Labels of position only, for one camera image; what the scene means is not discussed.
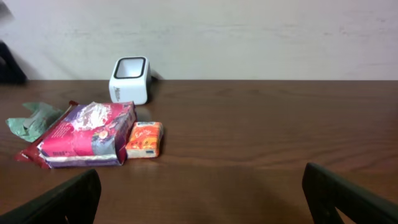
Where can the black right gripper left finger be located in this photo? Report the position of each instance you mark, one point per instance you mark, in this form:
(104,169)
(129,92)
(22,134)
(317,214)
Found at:
(74,201)

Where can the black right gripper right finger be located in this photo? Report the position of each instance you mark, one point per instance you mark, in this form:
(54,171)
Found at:
(327,194)

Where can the pink purple snack bag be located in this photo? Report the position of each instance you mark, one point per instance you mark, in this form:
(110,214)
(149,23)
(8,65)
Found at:
(90,135)

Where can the orange tissue pack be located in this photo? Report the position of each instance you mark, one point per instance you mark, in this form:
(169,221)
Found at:
(144,141)

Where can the teal green snack packet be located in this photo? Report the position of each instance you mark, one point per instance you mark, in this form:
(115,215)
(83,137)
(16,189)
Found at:
(41,119)

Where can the red brown snack packet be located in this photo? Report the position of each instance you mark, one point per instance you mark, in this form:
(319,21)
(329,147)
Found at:
(31,153)

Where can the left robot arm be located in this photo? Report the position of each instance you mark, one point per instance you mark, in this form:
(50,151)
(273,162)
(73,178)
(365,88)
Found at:
(11,72)

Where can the white barcode scanner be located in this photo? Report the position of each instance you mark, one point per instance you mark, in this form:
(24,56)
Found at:
(130,80)

